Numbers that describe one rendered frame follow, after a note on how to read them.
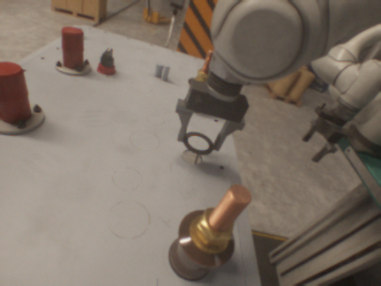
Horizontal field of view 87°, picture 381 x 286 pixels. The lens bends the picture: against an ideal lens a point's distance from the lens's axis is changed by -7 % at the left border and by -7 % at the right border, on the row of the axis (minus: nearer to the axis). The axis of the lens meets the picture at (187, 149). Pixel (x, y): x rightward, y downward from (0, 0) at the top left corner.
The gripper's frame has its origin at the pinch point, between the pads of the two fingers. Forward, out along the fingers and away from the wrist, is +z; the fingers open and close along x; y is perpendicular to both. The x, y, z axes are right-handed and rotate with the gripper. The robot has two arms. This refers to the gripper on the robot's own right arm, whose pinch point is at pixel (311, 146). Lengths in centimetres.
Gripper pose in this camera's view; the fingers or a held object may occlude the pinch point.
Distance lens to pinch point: 103.2
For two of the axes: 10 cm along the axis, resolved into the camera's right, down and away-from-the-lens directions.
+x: 0.8, -6.5, 7.6
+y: 9.5, 2.7, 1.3
